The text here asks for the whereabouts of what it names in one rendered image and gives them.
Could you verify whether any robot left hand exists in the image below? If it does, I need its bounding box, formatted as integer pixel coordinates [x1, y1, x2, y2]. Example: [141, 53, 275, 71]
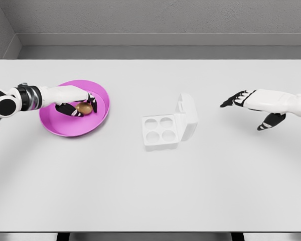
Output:
[54, 85, 98, 118]

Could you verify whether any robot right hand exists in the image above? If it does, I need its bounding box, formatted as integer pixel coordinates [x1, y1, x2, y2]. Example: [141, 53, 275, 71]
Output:
[220, 89, 291, 131]

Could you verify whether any brown egg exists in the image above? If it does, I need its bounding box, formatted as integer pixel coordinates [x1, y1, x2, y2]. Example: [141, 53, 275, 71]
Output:
[75, 101, 93, 115]

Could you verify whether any white egg box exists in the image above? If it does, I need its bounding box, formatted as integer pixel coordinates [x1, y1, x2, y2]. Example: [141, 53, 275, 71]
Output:
[141, 93, 199, 153]

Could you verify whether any pink round plate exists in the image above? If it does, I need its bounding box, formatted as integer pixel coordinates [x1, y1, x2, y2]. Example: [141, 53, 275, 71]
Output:
[39, 79, 111, 138]

